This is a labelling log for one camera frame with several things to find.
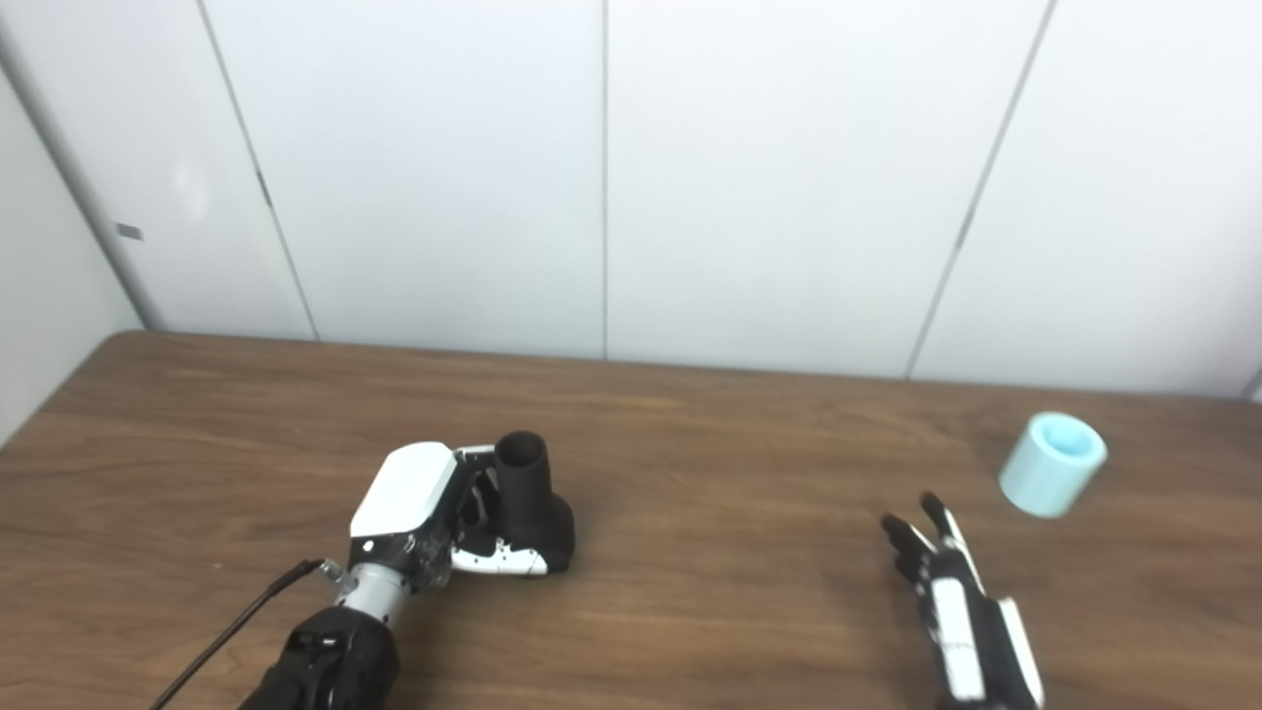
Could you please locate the white and black right hand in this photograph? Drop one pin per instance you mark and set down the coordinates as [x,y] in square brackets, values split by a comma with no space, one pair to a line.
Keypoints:
[956,631]

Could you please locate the black nozzle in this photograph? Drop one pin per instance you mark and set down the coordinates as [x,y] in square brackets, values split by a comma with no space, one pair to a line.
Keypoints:
[532,503]

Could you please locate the white and black left hand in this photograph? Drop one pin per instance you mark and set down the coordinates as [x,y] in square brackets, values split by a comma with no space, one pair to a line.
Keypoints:
[404,493]

